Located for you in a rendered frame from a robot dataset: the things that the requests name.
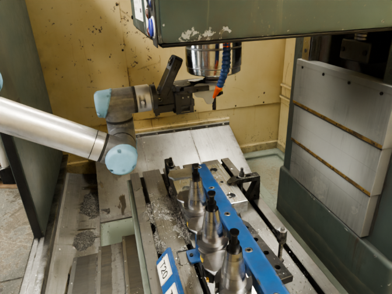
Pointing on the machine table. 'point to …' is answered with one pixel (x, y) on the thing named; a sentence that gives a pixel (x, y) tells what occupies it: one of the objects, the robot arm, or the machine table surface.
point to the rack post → (193, 255)
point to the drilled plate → (240, 200)
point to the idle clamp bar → (270, 256)
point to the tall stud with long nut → (281, 241)
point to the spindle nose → (212, 59)
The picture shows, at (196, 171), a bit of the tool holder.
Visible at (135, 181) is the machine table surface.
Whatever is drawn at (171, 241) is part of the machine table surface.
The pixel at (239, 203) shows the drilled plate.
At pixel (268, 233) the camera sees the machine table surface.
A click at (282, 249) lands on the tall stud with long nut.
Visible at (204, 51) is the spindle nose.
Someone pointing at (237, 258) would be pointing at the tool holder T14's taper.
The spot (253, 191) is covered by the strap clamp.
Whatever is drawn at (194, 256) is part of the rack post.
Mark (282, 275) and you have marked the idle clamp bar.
